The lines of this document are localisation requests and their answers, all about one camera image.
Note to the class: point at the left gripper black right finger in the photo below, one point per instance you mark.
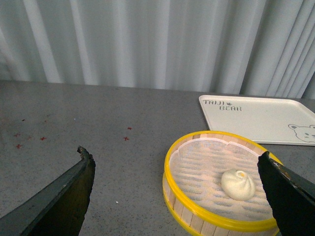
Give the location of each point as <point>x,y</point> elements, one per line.
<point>291,197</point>

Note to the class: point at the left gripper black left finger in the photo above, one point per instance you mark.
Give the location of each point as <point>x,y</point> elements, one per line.
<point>59,208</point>

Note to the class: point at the white steamed bun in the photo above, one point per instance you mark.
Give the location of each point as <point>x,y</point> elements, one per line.
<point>238,185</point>

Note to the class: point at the cream bear-print tray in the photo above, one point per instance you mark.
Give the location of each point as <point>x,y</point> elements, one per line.
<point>262,120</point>

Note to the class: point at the yellow-rimmed bamboo steamer basket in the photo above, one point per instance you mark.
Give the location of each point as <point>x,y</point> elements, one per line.
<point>192,189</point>

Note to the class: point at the grey pleated curtain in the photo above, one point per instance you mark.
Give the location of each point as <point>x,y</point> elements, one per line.
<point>248,47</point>

